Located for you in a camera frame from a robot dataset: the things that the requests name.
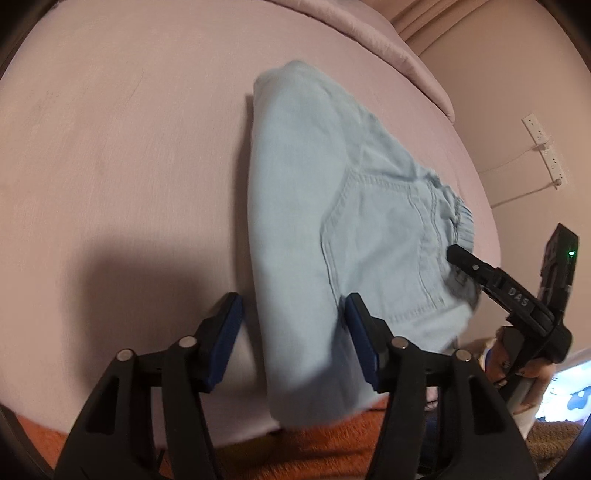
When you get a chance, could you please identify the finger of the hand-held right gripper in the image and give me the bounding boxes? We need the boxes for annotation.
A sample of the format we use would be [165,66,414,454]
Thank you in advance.
[445,244,502,298]

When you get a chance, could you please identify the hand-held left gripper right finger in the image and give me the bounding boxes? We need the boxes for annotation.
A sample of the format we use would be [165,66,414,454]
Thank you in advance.
[344,293,539,480]

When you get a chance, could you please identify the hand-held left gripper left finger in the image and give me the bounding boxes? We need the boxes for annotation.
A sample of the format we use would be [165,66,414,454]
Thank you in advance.
[53,292,244,480]

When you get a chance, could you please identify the light blue denim pants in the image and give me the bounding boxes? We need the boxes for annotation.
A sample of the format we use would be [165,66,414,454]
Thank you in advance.
[245,60,483,425]

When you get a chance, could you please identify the person's right hand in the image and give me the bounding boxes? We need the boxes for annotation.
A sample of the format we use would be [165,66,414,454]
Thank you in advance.
[484,340,555,408]

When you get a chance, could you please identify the white power strip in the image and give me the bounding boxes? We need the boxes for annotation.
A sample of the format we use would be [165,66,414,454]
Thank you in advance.
[542,145,568,190]
[522,113,551,145]

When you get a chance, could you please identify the white blue printed cloth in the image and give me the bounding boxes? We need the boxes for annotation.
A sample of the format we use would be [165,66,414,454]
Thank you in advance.
[536,357,591,423]

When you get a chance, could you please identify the orange blanket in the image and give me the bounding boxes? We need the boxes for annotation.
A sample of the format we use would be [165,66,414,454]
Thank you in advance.
[14,406,444,480]

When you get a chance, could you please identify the brown cloth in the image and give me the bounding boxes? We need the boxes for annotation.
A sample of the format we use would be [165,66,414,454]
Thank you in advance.
[522,422,583,480]

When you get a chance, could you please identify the pink duvet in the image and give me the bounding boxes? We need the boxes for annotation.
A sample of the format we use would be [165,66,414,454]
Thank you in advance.
[272,0,455,121]

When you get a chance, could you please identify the bed with pink sheet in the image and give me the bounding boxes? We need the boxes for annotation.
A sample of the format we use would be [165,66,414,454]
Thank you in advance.
[0,0,502,448]

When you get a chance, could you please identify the beige curtain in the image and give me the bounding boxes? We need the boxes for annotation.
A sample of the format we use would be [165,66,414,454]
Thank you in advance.
[369,0,490,56]

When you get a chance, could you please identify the white cable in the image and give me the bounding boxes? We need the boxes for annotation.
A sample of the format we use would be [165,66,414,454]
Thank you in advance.
[478,147,542,175]
[489,181,559,209]

